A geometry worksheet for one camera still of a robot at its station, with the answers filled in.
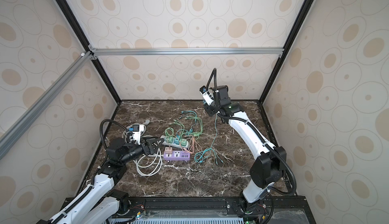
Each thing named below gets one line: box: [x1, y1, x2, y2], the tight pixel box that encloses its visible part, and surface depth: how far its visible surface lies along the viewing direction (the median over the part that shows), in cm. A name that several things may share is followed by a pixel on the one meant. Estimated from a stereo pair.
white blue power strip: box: [160, 135, 190, 149], surface depth 94 cm
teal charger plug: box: [173, 135, 181, 145], surface depth 92 cm
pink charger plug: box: [164, 146, 173, 154], surface depth 87 cm
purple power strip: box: [163, 150, 191, 162], surface depth 90 cm
